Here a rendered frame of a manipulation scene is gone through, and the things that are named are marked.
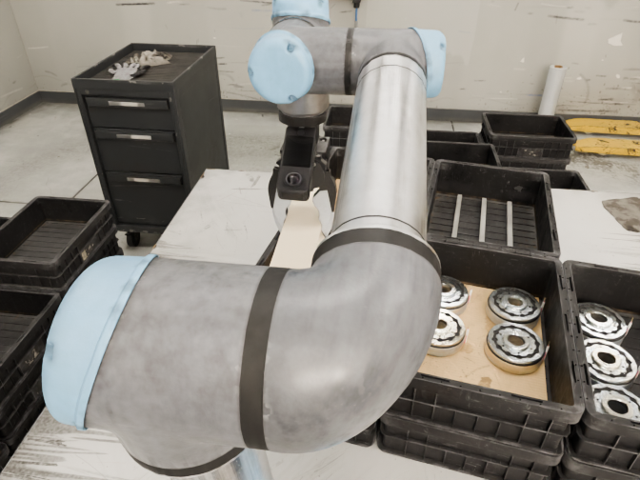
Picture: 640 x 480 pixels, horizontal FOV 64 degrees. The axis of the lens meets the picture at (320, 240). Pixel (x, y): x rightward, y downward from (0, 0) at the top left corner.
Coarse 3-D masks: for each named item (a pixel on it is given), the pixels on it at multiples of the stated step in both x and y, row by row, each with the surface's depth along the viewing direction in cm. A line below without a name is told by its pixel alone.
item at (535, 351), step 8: (496, 328) 98; (504, 328) 98; (512, 328) 98; (520, 328) 98; (528, 328) 98; (488, 336) 96; (496, 336) 96; (528, 336) 96; (536, 336) 96; (496, 344) 95; (504, 344) 95; (536, 344) 95; (496, 352) 93; (504, 352) 93; (512, 352) 93; (520, 352) 93; (528, 352) 93; (536, 352) 93; (512, 360) 91; (520, 360) 91; (528, 360) 91; (536, 360) 92
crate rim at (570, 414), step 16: (432, 240) 110; (448, 240) 110; (528, 256) 106; (544, 256) 106; (560, 272) 101; (560, 288) 97; (560, 304) 94; (576, 368) 81; (416, 384) 80; (432, 384) 79; (448, 384) 78; (464, 384) 78; (576, 384) 78; (480, 400) 78; (496, 400) 77; (512, 400) 76; (528, 400) 76; (544, 400) 76; (576, 400) 76; (544, 416) 76; (560, 416) 75; (576, 416) 74
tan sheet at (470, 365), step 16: (480, 288) 113; (480, 304) 108; (464, 320) 104; (480, 320) 104; (480, 336) 101; (464, 352) 97; (480, 352) 97; (432, 368) 94; (448, 368) 94; (464, 368) 94; (480, 368) 94; (496, 368) 94; (544, 368) 94; (480, 384) 91; (496, 384) 91; (512, 384) 91; (528, 384) 91; (544, 384) 91
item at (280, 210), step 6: (276, 192) 80; (276, 198) 80; (276, 204) 81; (282, 204) 81; (288, 204) 81; (276, 210) 82; (282, 210) 82; (288, 210) 83; (276, 216) 82; (282, 216) 82; (276, 222) 83; (282, 222) 83; (282, 228) 83
